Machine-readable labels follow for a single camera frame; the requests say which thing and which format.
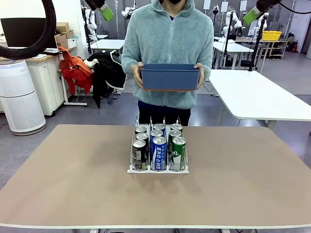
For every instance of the white metal chair frame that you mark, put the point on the white metal chair frame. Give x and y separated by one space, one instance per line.
73 104

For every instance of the black Pepsi can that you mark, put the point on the black Pepsi can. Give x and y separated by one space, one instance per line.
142 136
139 156
141 129

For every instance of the yellow plastic crate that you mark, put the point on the yellow plastic crate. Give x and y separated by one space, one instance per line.
272 35

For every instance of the white cylindrical air purifier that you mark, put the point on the white cylindrical air purifier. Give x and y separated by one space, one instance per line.
19 102

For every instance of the person's left hand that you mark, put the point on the person's left hand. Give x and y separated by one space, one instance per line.
201 72

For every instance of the person's left forearm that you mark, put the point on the person's left forearm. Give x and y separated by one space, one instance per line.
208 65

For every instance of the black tripod stand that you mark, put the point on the black tripod stand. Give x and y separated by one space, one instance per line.
256 46

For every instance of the blue Pocari Sweat can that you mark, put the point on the blue Pocari Sweat can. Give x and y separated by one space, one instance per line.
159 126
158 155
156 133

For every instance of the red fire extinguisher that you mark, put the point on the red fire extinguisher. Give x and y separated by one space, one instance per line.
294 46

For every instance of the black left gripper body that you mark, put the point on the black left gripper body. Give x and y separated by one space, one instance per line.
96 3

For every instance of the person's right forearm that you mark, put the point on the person's right forearm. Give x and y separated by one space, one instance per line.
127 63

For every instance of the black computer monitor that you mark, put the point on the black computer monitor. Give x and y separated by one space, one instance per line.
24 31

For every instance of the wooden shelf table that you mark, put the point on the wooden shelf table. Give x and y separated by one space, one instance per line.
277 43

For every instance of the blue plastic basket orange trim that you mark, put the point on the blue plastic basket orange trim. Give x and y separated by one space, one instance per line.
170 77

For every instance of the person in mint fleece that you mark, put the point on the person in mint fleece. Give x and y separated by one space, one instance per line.
167 36

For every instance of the brown cardboard box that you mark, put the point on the brown cardboard box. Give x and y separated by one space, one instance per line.
69 34
63 44
60 38
62 26

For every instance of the large white table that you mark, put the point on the large white table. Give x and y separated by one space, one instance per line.
262 97

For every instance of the small white box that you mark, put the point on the small white box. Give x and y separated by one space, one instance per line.
72 42

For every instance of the orange jacket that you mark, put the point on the orange jacket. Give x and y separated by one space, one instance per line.
75 70

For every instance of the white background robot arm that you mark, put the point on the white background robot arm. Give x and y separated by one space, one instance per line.
260 26
91 18
127 12
229 18

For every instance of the black studio light stand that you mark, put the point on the black studio light stand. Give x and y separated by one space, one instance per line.
215 9

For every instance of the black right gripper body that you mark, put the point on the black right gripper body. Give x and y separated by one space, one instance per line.
267 3

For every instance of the person's right hand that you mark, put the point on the person's right hand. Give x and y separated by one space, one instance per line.
136 72

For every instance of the black jacket white trim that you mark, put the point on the black jacket white trim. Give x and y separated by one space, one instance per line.
107 75

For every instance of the white desk cabinet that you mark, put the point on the white desk cabinet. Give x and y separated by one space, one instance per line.
46 82

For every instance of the white background table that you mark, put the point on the white background table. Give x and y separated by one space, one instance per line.
230 47
107 44

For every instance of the black face mask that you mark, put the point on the black face mask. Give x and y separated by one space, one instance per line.
173 1

